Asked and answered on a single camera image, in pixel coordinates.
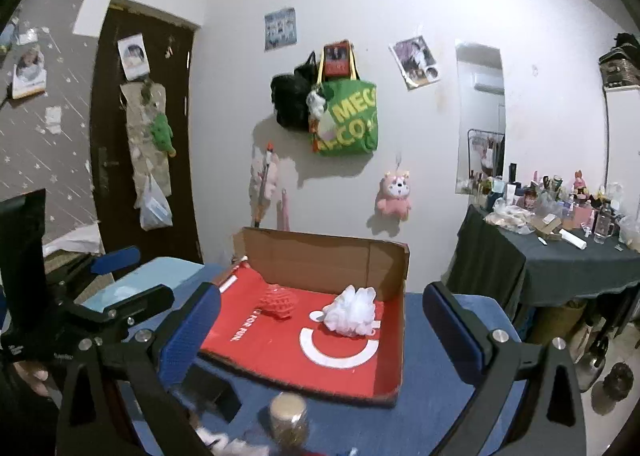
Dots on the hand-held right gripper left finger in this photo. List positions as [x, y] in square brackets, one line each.
[192, 336]

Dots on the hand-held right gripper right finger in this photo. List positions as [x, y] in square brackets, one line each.
[452, 336]

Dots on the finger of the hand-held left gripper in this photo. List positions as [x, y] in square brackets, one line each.
[145, 298]
[117, 258]

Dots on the cardboard box with red lining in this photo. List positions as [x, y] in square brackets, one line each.
[280, 356]

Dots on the person's left hand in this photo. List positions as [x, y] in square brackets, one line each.
[32, 376]

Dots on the light blue cushion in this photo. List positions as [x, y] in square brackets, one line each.
[150, 276]

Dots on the white plastic sheet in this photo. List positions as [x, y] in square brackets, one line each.
[75, 241]

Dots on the clear plastic bag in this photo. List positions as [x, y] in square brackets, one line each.
[152, 208]

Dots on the red mesh bath sponge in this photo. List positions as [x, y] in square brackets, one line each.
[277, 303]

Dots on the tan cardboard carton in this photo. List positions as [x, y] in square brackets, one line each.
[555, 323]

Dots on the white bath pouf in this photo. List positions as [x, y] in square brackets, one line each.
[350, 311]

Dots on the beige hanging organizer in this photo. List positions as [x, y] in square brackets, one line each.
[145, 146]

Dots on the table with dark green cloth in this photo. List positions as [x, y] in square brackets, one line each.
[560, 271]

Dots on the clear jar with gold lid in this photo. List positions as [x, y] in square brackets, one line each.
[287, 418]

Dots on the green plush toy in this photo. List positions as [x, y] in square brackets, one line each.
[162, 131]

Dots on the white paper scrap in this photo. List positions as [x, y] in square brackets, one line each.
[52, 119]

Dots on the dark brown door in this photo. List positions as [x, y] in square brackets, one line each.
[107, 111]

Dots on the white tube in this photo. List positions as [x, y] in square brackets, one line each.
[572, 238]

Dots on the pink hanging tassel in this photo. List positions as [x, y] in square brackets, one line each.
[285, 208]

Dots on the group of cosmetics bottles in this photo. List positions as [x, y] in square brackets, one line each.
[545, 196]

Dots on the pale pink plush toy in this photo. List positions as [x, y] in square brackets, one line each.
[267, 181]

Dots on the orange tipped stick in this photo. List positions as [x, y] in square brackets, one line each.
[270, 149]

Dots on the white photo print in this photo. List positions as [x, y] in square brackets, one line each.
[132, 56]

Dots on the black bag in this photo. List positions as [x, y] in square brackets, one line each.
[290, 96]

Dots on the green tote bag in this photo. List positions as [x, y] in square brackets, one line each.
[350, 121]

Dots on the framed wall picture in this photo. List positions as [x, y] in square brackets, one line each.
[27, 71]

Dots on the wall mirror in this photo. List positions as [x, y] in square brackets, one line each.
[480, 116]

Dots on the wall photo poster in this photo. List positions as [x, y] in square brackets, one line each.
[415, 61]

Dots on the blue wall poster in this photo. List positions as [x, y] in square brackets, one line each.
[280, 29]

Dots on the red wall calendar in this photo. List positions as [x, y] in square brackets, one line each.
[336, 59]

